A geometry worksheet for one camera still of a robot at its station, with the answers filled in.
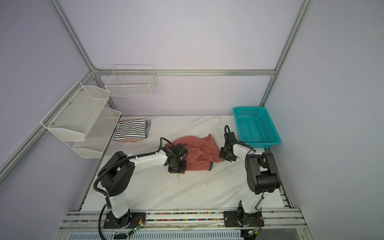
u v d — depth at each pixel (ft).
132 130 3.35
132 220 2.39
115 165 1.61
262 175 1.58
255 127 3.76
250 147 1.97
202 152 3.01
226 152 2.43
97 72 2.99
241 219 2.19
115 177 1.59
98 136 3.08
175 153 2.26
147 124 3.73
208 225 2.40
